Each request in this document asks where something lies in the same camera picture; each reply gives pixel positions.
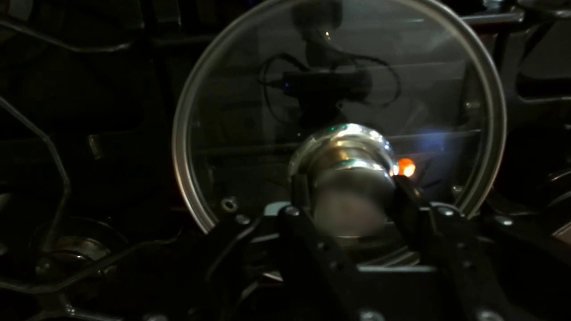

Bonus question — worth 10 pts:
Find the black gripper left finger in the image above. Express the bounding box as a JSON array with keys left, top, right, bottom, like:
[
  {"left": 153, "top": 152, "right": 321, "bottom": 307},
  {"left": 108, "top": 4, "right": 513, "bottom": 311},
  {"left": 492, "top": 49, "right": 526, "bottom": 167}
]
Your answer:
[{"left": 260, "top": 204, "right": 365, "bottom": 321}]

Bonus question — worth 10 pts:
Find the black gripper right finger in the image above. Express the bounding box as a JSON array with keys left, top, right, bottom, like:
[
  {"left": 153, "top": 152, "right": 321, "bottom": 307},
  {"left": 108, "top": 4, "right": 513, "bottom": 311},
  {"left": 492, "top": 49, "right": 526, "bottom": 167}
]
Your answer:
[{"left": 392, "top": 177, "right": 508, "bottom": 321}]

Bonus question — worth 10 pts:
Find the glass lid with metal knob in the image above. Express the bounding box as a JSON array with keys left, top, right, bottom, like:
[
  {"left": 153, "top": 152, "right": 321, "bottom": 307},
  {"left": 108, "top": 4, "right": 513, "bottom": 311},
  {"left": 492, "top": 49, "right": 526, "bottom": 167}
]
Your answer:
[{"left": 169, "top": 0, "right": 508, "bottom": 266}]

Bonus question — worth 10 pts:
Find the black gas stove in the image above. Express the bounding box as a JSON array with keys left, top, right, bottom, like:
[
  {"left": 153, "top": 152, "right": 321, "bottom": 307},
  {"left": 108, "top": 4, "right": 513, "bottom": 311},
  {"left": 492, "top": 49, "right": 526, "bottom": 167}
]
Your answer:
[{"left": 0, "top": 0, "right": 571, "bottom": 321}]

